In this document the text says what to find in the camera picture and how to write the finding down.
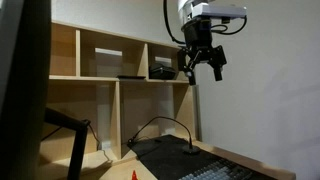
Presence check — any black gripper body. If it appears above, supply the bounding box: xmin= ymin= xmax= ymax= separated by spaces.
xmin=182 ymin=17 xmax=212 ymax=63

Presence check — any white bottle with red cap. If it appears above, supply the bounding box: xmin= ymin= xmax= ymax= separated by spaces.
xmin=131 ymin=170 xmax=138 ymax=180

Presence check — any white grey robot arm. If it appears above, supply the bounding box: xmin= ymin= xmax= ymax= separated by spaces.
xmin=177 ymin=0 xmax=226 ymax=86

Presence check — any dark monitor edge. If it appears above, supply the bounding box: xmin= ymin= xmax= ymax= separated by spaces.
xmin=0 ymin=0 xmax=51 ymax=180

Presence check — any black case on shelf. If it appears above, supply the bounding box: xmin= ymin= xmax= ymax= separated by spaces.
xmin=149 ymin=63 xmax=176 ymax=80

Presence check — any flat black tray on shelf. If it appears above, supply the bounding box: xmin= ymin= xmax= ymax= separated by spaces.
xmin=117 ymin=75 xmax=146 ymax=80

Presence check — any wooden shelf unit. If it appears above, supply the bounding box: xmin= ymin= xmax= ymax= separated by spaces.
xmin=39 ymin=21 xmax=197 ymax=180

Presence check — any black gooseneck microphone stand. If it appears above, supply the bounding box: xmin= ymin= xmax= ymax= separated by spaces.
xmin=127 ymin=115 xmax=202 ymax=155

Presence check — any black desk mat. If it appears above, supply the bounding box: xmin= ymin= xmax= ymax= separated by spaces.
xmin=127 ymin=135 xmax=276 ymax=180

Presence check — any grey black keyboard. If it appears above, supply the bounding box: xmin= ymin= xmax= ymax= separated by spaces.
xmin=178 ymin=159 xmax=253 ymax=180

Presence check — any white power adapter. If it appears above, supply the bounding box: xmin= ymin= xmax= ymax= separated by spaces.
xmin=98 ymin=141 xmax=111 ymax=150

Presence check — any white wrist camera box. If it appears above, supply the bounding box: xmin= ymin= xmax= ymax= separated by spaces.
xmin=192 ymin=3 xmax=247 ymax=18

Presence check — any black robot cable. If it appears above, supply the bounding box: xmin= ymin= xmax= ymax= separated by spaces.
xmin=162 ymin=0 xmax=187 ymax=46

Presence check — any black metal frame bar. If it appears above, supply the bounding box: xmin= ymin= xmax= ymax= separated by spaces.
xmin=43 ymin=107 xmax=92 ymax=180

